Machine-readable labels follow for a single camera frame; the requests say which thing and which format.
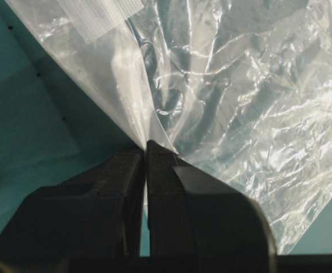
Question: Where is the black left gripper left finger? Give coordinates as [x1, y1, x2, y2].
[0, 150, 144, 259]

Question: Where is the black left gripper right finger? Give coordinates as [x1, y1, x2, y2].
[146, 140, 276, 257]

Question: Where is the clear plastic zip bag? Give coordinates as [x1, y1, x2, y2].
[8, 1, 332, 254]

